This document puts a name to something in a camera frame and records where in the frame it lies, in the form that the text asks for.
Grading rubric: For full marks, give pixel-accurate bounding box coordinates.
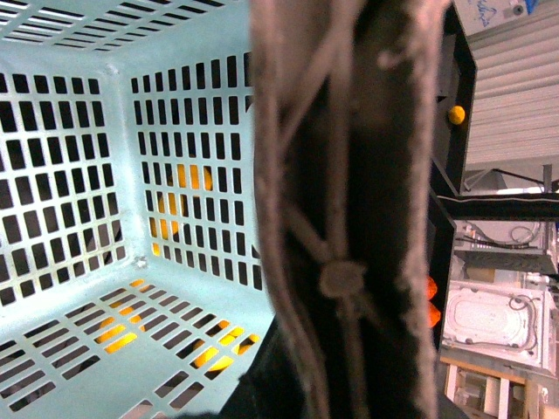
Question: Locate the light blue plastic basket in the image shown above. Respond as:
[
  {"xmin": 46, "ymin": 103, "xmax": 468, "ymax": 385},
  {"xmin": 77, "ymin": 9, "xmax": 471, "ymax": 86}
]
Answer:
[{"xmin": 1, "ymin": 1, "xmax": 273, "ymax": 418}]

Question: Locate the yellow lemon on shelf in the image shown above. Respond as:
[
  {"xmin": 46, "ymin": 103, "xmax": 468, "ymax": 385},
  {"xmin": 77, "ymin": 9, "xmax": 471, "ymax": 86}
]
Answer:
[{"xmin": 447, "ymin": 105, "xmax": 466, "ymax": 126}]

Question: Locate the white appliance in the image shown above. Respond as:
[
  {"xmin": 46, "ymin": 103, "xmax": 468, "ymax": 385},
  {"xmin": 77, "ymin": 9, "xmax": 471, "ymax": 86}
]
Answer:
[{"xmin": 442, "ymin": 281, "xmax": 558, "ymax": 376}]

